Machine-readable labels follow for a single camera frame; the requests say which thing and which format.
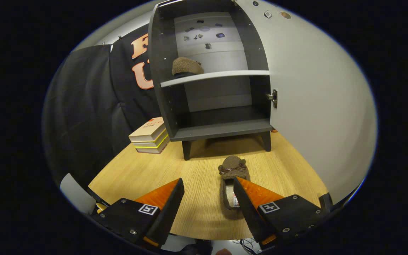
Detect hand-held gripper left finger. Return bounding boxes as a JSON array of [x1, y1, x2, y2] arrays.
[[91, 178, 185, 248]]

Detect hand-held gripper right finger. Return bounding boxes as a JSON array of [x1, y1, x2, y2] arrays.
[[233, 177, 327, 248]]

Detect brown fuzzy shoe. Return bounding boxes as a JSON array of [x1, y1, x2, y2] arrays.
[[217, 155, 251, 220], [171, 57, 204, 79]]

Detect dark grey shoe cabinet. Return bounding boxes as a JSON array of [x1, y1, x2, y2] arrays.
[[147, 0, 273, 160]]

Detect beige shoe cabinet door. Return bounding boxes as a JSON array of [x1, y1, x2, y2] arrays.
[[238, 0, 378, 206]]

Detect metal door hinge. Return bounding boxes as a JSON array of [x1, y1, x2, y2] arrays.
[[265, 89, 278, 109]]

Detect light cabinet shelf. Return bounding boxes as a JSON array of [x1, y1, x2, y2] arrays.
[[160, 70, 271, 88]]

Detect thick pale book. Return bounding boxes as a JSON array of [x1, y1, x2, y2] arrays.
[[136, 140, 171, 154]]

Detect yellow-edged book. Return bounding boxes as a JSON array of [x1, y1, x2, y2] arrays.
[[133, 133, 169, 148]]

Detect beige book orange label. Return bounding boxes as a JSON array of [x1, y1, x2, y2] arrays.
[[129, 117, 167, 143]]

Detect light grey flat panel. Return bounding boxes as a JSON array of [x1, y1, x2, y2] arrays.
[[60, 173, 97, 215]]

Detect black backdrop cloth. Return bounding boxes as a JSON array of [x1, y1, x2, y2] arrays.
[[41, 23, 171, 188]]

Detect tangle of thin cables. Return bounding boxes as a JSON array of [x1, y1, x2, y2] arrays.
[[232, 238, 261, 255]]

